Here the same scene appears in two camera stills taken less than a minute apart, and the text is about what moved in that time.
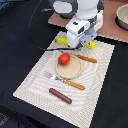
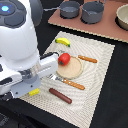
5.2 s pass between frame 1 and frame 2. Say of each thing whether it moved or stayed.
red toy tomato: stayed
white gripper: moved
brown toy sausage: stayed
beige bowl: stayed
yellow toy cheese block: moved
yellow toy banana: stayed
